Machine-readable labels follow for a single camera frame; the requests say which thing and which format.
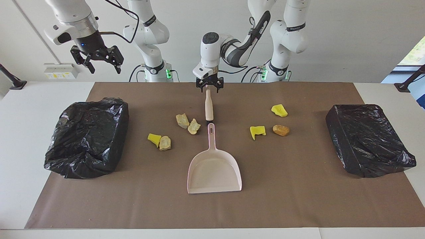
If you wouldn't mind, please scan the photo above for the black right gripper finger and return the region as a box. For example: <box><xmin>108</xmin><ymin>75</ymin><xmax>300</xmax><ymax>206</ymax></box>
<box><xmin>70</xmin><ymin>46</ymin><xmax>96</xmax><ymax>74</ymax></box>
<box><xmin>110</xmin><ymin>46</ymin><xmax>124</xmax><ymax>74</ymax></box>

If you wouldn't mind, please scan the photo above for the beige handled hand brush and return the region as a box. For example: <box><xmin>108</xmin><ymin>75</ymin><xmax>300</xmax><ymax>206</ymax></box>
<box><xmin>205</xmin><ymin>85</ymin><xmax>214</xmax><ymax>125</ymax></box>

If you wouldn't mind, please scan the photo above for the yellow sponge piece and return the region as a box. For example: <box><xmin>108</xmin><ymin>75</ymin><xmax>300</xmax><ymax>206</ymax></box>
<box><xmin>271</xmin><ymin>104</ymin><xmax>288</xmax><ymax>117</ymax></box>
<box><xmin>250</xmin><ymin>126</ymin><xmax>266</xmax><ymax>140</ymax></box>

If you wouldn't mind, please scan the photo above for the yellow sponge wedge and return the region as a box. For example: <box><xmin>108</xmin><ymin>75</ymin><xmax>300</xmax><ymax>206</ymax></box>
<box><xmin>147</xmin><ymin>133</ymin><xmax>162</xmax><ymax>148</ymax></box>

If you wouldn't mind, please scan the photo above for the brown foam lump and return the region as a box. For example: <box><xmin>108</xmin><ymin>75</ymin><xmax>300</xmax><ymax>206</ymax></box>
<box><xmin>273</xmin><ymin>124</ymin><xmax>290</xmax><ymax>136</ymax></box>

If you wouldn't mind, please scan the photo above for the pale pink plastic dustpan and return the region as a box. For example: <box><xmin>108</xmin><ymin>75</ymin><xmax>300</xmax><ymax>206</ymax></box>
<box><xmin>187</xmin><ymin>123</ymin><xmax>242</xmax><ymax>194</ymax></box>

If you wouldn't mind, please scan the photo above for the crumpled black bag lined bin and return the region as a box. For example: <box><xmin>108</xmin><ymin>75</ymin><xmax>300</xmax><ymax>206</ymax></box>
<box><xmin>44</xmin><ymin>97</ymin><xmax>129</xmax><ymax>179</ymax></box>

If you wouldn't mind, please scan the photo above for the smooth black bag lined bin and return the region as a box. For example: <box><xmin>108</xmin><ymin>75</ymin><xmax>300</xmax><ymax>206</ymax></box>
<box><xmin>325</xmin><ymin>104</ymin><xmax>417</xmax><ymax>178</ymax></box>

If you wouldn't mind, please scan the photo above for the brown table mat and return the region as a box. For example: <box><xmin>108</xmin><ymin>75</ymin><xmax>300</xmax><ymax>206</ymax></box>
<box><xmin>25</xmin><ymin>82</ymin><xmax>425</xmax><ymax>229</ymax></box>

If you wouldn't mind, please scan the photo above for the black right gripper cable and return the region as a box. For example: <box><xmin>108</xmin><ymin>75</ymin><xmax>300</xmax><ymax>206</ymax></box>
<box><xmin>99</xmin><ymin>0</ymin><xmax>140</xmax><ymax>43</ymax></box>

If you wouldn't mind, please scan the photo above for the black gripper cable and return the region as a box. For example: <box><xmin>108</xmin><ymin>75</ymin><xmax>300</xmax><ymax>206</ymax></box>
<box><xmin>216</xmin><ymin>15</ymin><xmax>266</xmax><ymax>75</ymax></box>
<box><xmin>99</xmin><ymin>0</ymin><xmax>140</xmax><ymax>43</ymax></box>

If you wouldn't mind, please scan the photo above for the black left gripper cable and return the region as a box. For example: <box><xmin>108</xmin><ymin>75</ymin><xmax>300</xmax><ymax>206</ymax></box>
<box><xmin>216</xmin><ymin>15</ymin><xmax>266</xmax><ymax>75</ymax></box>

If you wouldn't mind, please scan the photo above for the white wall socket box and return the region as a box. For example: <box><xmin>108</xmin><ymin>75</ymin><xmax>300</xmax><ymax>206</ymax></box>
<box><xmin>44</xmin><ymin>63</ymin><xmax>79</xmax><ymax>80</ymax></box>

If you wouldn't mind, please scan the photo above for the white wall cable conduit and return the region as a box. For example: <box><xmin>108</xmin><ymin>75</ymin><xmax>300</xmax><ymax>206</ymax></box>
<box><xmin>13</xmin><ymin>0</ymin><xmax>62</xmax><ymax>64</ymax></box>

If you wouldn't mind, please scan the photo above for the black camera stand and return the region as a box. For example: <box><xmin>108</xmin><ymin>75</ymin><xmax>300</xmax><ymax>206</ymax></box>
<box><xmin>0</xmin><ymin>63</ymin><xmax>28</xmax><ymax>90</ymax></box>
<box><xmin>394</xmin><ymin>64</ymin><xmax>425</xmax><ymax>93</ymax></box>

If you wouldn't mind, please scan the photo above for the window with dark frame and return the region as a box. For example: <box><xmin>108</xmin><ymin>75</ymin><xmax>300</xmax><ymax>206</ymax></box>
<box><xmin>381</xmin><ymin>33</ymin><xmax>425</xmax><ymax>110</ymax></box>

